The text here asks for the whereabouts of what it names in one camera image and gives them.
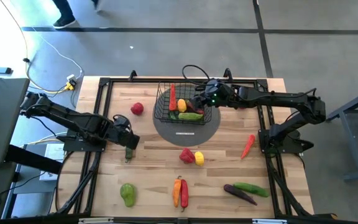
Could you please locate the red bell pepper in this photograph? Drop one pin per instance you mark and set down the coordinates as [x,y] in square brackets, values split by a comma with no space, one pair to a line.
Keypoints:
[186,155]

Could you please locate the red long pepper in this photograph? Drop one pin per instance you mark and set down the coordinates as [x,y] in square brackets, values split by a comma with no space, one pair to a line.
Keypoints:
[184,194]

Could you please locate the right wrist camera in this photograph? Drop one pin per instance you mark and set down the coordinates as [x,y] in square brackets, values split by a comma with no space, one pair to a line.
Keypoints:
[214,86]

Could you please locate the green bell pepper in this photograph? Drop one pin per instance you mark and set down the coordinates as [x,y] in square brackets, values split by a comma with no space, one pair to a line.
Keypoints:
[128,194]

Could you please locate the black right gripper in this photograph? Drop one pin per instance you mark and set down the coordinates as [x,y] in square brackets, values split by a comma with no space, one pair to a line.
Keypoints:
[217,99]

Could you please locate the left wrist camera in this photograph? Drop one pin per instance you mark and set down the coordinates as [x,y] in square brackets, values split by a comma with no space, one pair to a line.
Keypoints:
[122,123]

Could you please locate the grey desk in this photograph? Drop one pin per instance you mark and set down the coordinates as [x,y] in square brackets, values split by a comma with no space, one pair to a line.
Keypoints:
[2,118]

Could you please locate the green cucumber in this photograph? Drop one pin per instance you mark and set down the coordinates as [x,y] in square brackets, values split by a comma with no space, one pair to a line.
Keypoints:
[251,189]
[190,116]

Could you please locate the white box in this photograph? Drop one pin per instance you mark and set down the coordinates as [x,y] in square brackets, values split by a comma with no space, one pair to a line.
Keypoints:
[54,152]

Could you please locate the purple eggplant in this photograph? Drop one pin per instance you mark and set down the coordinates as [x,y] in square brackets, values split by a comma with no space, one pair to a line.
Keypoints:
[239,194]

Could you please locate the dark green pepper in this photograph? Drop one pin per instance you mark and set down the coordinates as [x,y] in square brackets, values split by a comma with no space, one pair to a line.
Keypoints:
[128,154]

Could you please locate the yellow lemon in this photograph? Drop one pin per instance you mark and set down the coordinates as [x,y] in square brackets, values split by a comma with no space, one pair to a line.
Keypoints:
[181,105]

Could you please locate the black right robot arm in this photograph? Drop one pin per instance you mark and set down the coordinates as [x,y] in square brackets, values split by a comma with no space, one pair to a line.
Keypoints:
[278,96]

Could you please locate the person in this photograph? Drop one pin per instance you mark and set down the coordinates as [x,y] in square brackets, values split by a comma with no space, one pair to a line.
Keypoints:
[62,12]

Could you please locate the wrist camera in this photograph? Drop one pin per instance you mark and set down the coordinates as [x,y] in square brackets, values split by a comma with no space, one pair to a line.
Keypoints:
[122,123]
[214,86]

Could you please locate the small red pepper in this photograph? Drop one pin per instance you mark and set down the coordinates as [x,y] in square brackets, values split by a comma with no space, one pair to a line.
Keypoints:
[200,111]

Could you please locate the small red fruit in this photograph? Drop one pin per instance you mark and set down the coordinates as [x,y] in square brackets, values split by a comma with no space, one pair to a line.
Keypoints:
[243,108]

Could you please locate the black table clamp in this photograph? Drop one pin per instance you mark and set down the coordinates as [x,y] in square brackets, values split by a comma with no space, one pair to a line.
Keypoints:
[132,74]
[227,73]

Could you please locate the black desk leg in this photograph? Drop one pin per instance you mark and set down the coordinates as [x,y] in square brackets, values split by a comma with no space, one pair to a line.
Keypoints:
[33,160]

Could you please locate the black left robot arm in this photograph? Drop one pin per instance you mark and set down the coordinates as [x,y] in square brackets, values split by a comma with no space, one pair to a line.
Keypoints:
[73,119]

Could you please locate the orange long pepper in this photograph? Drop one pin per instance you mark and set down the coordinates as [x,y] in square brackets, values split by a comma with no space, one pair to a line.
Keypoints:
[176,193]

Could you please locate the grey trestle table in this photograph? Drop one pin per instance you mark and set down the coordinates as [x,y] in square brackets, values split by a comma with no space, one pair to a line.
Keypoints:
[351,140]

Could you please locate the orange-red chili pepper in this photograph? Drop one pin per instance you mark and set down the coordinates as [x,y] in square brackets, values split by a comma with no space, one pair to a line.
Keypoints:
[248,146]
[172,99]

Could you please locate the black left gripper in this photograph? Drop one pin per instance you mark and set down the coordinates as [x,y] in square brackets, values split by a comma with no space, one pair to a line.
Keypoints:
[129,140]

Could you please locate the white label strip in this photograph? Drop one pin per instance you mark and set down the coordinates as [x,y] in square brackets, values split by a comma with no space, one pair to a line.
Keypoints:
[185,133]

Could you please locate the red round fruit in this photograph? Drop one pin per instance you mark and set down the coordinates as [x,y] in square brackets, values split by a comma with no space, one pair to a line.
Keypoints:
[137,109]

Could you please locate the grey round mat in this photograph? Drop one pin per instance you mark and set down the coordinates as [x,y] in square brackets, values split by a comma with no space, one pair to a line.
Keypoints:
[185,140]

